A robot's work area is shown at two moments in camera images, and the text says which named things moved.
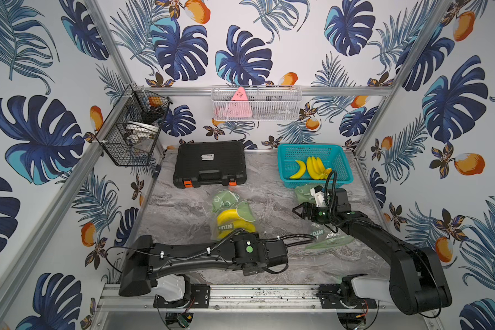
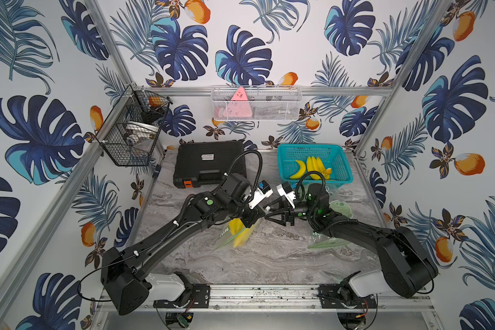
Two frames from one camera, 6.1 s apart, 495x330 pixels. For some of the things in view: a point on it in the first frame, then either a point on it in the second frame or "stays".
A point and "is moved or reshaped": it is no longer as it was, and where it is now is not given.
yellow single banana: (301, 171) stays
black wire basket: (129, 137) stays
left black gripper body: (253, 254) -> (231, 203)
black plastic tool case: (201, 163) stays
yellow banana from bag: (316, 168) stays
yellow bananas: (228, 221) is moved or reshaped
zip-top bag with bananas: (229, 214) is moved or reshaped
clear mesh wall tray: (265, 103) stays
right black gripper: (305, 207) -> (286, 214)
